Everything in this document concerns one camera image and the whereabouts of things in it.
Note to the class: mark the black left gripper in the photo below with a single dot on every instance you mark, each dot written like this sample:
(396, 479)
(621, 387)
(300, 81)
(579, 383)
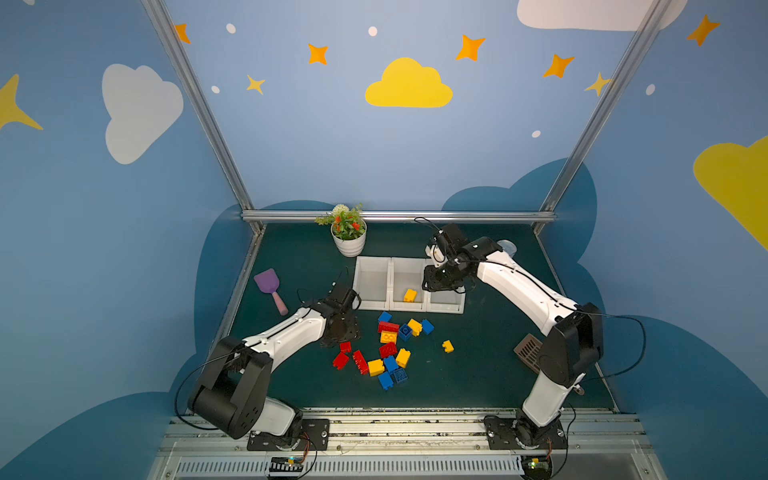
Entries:
(343, 327)

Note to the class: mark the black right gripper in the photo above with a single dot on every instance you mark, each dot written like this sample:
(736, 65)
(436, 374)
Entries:
(441, 279)

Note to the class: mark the yellow lego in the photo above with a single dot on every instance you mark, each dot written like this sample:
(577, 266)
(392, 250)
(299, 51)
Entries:
(410, 296)

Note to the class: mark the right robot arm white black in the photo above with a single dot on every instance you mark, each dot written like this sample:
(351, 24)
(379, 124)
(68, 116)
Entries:
(573, 333)

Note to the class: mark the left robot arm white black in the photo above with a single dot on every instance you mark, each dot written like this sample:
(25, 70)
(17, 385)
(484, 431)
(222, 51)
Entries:
(231, 392)

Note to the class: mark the white left bin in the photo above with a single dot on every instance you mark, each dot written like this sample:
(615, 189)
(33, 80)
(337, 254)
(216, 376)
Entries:
(371, 282)

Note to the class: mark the white bin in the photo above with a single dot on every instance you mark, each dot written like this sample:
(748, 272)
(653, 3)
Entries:
(447, 300)
(371, 282)
(407, 274)

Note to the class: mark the white right bin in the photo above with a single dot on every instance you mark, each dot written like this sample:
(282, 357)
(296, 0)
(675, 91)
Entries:
(447, 300)

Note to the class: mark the white middle bin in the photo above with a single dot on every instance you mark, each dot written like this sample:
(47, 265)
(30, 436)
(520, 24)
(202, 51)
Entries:
(407, 274)

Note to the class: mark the yellow lego brick stacked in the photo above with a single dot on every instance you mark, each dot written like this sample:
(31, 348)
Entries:
(387, 337)

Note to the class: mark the potted plant white pot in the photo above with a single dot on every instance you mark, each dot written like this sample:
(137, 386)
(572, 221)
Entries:
(347, 227)

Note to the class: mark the yellow lego brick bottom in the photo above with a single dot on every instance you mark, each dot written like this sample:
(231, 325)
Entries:
(376, 367)

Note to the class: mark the purple toy spatula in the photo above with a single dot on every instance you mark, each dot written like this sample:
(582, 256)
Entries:
(268, 283)

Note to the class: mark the blue lego brick bottom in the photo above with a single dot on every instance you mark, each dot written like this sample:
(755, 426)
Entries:
(386, 381)

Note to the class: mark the blue textured lego brick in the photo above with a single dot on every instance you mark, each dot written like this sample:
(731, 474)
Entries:
(399, 375)

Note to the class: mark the brown slotted spatula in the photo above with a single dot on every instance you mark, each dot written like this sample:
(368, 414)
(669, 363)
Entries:
(527, 351)

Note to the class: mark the left circuit board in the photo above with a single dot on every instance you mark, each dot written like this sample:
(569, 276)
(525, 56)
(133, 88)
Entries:
(285, 467)

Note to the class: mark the circuit board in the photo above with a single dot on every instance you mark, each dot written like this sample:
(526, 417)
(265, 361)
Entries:
(536, 468)
(285, 467)

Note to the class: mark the right circuit board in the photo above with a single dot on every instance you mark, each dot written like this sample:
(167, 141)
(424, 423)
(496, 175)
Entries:
(536, 468)

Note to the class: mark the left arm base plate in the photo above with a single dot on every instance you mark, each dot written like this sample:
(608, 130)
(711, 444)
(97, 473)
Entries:
(302, 434)

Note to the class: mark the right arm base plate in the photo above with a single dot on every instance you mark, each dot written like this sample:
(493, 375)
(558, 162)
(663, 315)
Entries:
(507, 433)

